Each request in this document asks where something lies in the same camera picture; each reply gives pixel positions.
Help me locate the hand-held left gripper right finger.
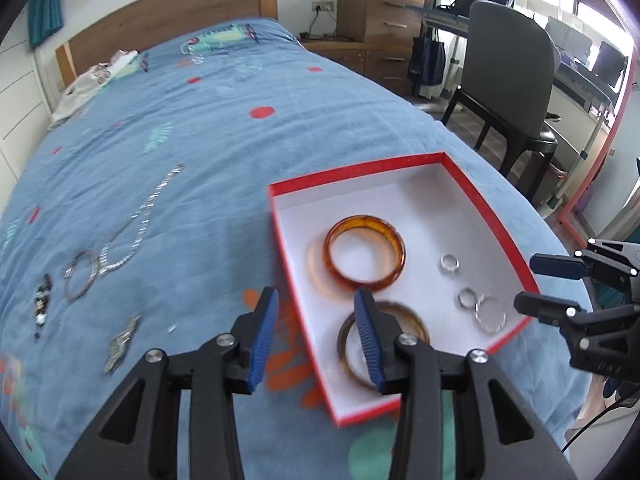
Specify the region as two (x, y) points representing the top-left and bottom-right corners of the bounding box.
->
(352, 288), (578, 480)

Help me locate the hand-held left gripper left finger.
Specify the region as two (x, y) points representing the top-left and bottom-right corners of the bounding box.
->
(52, 286), (280, 480)

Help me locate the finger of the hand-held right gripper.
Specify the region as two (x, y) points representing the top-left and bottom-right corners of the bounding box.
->
(529, 238), (640, 291)
(514, 291), (640, 331)

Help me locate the dark brown bangle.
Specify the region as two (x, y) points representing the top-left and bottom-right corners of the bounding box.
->
(337, 300), (431, 393)

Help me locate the thin silver hoop ring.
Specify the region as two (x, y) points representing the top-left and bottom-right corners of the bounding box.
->
(474, 296), (508, 335)

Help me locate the amber bangle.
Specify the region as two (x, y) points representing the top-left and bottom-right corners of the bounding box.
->
(322, 214), (406, 292)

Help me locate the red cardboard box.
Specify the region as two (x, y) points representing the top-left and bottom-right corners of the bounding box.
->
(267, 151), (542, 428)

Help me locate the silver brooch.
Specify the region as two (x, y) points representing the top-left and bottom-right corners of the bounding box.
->
(102, 315), (143, 376)

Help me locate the thin silver bangle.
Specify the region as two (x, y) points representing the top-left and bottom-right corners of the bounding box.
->
(64, 250), (101, 302)

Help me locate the grey desk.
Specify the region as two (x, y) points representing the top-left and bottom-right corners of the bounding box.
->
(422, 5), (621, 116)

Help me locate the black monitor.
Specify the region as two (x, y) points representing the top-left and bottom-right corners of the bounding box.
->
(592, 41), (628, 86)

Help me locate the grey chair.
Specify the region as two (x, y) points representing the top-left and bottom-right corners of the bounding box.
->
(441, 0), (561, 198)

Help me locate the blue printed blanket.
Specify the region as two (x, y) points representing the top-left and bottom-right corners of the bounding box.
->
(0, 17), (596, 480)

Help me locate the dark blue bag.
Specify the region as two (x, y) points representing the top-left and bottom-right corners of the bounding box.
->
(407, 35), (447, 101)

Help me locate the low wooden cabinet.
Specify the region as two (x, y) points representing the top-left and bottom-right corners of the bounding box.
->
(300, 40), (416, 96)

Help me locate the white garment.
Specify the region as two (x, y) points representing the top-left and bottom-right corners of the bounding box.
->
(48, 50), (141, 128)

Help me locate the wooden drawer cabinet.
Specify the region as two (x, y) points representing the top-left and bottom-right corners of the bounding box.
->
(337, 0), (426, 43)

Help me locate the white wardrobe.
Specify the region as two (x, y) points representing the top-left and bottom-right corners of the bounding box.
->
(0, 35), (51, 181)

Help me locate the wooden headboard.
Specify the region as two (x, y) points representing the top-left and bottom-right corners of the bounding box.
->
(55, 0), (278, 88)

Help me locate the black cable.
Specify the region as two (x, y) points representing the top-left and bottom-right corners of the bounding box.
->
(561, 392), (640, 453)

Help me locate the silver necklace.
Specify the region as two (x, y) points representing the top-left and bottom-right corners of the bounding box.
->
(97, 162), (187, 276)

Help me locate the black white beaded bracelet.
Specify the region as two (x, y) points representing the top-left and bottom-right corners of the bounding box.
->
(32, 273), (53, 343)

